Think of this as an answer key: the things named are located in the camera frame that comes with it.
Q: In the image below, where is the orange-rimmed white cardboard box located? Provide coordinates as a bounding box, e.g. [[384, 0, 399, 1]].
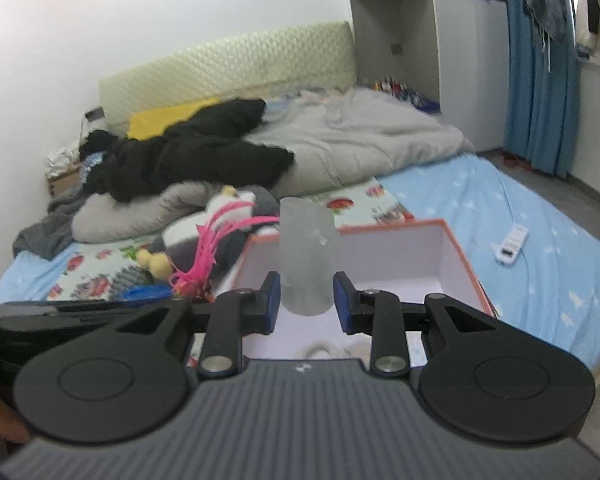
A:
[[187, 217, 496, 361]]

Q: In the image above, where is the blue curtain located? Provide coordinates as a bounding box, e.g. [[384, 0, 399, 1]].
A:
[[500, 0, 583, 178]]

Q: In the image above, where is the yellow pillow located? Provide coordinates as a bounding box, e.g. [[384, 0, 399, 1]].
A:
[[127, 97, 221, 141]]

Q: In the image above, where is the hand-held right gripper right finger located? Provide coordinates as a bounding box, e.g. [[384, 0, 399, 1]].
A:
[[332, 271, 503, 377]]

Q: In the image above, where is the blue feather toy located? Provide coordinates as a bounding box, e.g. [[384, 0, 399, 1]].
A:
[[121, 285, 173, 302]]

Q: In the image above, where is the row of small colourful bottles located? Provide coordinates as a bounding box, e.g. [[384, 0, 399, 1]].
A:
[[375, 76, 441, 111]]

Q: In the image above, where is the white remote controller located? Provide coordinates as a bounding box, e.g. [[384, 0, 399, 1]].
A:
[[495, 225, 530, 266]]

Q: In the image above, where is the pink feather toy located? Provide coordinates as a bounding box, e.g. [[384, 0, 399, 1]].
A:
[[169, 205, 281, 303]]

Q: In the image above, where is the black fuzzy garment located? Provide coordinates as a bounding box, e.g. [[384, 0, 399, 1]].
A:
[[79, 98, 295, 203]]

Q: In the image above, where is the white soft cloth item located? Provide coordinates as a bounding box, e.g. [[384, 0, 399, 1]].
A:
[[302, 340, 371, 361]]

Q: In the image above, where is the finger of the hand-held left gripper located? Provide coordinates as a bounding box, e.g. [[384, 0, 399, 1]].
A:
[[32, 299, 181, 336]]

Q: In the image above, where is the cream quilted headboard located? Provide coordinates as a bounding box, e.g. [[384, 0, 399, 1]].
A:
[[99, 21, 357, 138]]

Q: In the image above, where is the white controller cable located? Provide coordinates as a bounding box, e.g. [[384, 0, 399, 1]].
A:
[[487, 170, 523, 228]]

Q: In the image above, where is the grey duvet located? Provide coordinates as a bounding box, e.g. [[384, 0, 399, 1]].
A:
[[240, 87, 476, 196]]

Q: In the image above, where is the white built-in wardrobe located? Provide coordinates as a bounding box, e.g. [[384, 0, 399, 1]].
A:
[[344, 0, 506, 153]]

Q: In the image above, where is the grey white penguin plush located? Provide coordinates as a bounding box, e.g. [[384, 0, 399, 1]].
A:
[[135, 185, 281, 281]]

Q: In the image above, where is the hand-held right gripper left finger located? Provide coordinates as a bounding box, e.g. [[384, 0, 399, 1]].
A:
[[100, 271, 282, 380]]

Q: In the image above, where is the dark grey cloth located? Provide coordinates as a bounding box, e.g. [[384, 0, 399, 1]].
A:
[[12, 195, 88, 261]]

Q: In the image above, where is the frosted translucent plastic cup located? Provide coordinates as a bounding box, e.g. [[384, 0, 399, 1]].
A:
[[278, 197, 337, 316]]

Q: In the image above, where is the cardboard box with clutter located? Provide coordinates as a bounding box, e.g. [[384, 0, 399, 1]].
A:
[[47, 147, 88, 198]]

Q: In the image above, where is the light grey pillow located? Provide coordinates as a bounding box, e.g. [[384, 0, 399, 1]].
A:
[[72, 180, 221, 243]]

